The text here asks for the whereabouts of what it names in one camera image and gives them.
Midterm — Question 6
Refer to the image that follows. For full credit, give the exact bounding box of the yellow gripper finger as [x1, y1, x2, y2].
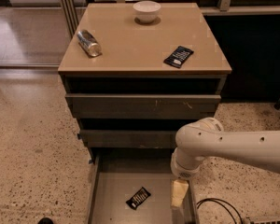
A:
[171, 179, 189, 207]

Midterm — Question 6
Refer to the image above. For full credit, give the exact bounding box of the grey floor vent grille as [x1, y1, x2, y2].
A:
[243, 216, 280, 224]

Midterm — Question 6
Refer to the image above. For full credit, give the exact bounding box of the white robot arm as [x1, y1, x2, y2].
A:
[171, 118, 280, 180]

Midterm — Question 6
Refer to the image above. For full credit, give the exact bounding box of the beige drawer cabinet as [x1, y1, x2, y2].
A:
[58, 3, 231, 156]

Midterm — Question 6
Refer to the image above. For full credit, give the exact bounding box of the white ceramic bowl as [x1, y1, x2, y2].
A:
[133, 1, 161, 23]

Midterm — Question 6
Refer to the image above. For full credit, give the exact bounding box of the middle grey drawer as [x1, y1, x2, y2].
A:
[79, 130, 175, 148]

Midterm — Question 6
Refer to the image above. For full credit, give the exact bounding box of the black round object on floor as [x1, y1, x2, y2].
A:
[37, 217, 54, 224]

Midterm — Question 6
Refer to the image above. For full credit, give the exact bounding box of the black rxbar chocolate bar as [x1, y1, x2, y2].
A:
[126, 187, 151, 210]

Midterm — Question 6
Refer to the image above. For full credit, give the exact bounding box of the top grey drawer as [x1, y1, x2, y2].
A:
[65, 93, 221, 119]

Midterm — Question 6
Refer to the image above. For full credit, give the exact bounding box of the black floor cable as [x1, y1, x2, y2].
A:
[196, 197, 244, 224]

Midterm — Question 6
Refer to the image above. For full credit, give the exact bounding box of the open bottom grey drawer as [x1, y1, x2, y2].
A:
[87, 154, 199, 224]

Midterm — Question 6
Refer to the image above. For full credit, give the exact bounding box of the black snack bar on counter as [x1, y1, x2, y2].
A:
[163, 46, 194, 68]

